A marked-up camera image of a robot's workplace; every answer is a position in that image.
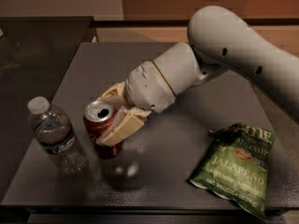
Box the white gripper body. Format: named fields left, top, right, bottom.
left=125, top=61, right=176, bottom=113

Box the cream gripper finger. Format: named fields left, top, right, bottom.
left=97, top=82, right=128, bottom=107
left=96, top=105, right=151, bottom=147

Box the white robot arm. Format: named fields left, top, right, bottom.
left=96, top=6, right=299, bottom=147

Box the green jalapeno chips bag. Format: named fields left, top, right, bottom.
left=190, top=123, right=276, bottom=219

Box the red coke can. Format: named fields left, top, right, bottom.
left=83, top=101, right=122, bottom=159

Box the clear plastic water bottle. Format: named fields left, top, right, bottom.
left=27, top=96, right=89, bottom=176

